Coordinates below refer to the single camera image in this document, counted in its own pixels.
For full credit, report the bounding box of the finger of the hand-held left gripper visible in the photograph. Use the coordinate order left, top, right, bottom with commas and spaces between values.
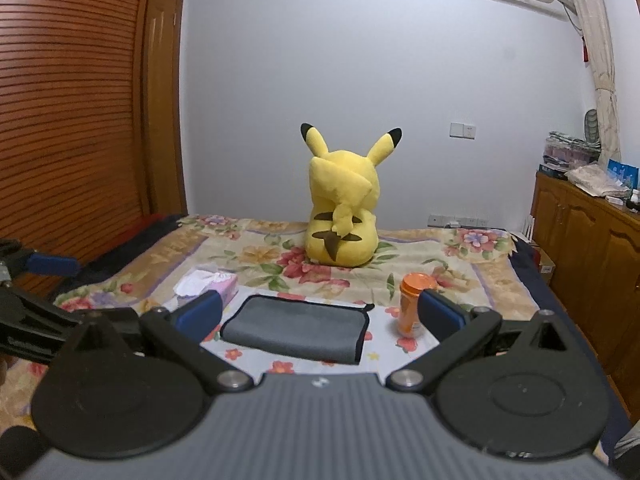
0, 287, 86, 365
0, 240, 82, 288

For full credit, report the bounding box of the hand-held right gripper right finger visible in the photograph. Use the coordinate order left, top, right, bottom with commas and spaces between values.
384, 288, 577, 397

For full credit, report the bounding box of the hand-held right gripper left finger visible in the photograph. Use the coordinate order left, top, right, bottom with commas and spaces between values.
64, 290, 254, 397

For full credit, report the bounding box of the grey towel with black trim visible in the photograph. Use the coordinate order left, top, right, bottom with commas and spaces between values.
219, 294, 376, 365

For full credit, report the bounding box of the orange plastic bottle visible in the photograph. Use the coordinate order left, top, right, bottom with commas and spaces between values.
397, 273, 441, 338

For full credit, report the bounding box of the pink tissue box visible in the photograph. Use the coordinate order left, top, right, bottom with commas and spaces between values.
162, 269, 240, 313

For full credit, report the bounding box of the dark red and blue cloth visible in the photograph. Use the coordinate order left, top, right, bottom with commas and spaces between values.
60, 213, 187, 291

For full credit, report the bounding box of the floral blanket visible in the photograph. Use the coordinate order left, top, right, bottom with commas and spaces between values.
0, 212, 548, 433

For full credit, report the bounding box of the cardboard box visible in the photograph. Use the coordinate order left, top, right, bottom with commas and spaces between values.
531, 245, 557, 287

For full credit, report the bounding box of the yellow plush toy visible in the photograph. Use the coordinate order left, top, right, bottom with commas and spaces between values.
300, 122, 403, 268

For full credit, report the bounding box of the slatted wooden wardrobe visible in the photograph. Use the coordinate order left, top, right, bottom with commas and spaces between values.
0, 0, 162, 301

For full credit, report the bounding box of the wooden cabinet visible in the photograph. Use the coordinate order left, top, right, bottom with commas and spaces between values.
531, 170, 640, 406

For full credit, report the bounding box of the wooden door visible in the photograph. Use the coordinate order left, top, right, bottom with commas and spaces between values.
144, 0, 190, 217

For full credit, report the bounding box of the beige crumpled bag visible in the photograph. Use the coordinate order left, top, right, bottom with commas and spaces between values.
566, 163, 632, 198

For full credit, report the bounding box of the stack of folded cloths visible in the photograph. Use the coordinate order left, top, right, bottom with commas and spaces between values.
542, 131, 602, 177

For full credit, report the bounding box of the blue and white box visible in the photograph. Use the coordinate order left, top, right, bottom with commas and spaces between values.
606, 159, 640, 192

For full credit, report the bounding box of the cream curtain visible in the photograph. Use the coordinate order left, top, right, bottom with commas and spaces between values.
559, 0, 622, 163

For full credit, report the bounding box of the white wall socket strip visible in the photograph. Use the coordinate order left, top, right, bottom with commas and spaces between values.
427, 213, 491, 229

